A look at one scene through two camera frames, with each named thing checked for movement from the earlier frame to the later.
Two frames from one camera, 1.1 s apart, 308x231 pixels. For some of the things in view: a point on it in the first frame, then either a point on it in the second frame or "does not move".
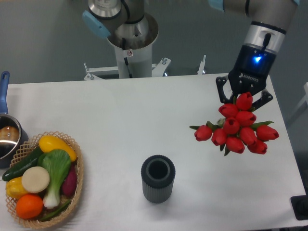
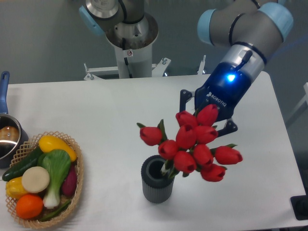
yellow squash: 47,143 does not move
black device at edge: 300,204 does not move
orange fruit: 29,206 does not move
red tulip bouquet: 237,129 to 189,151
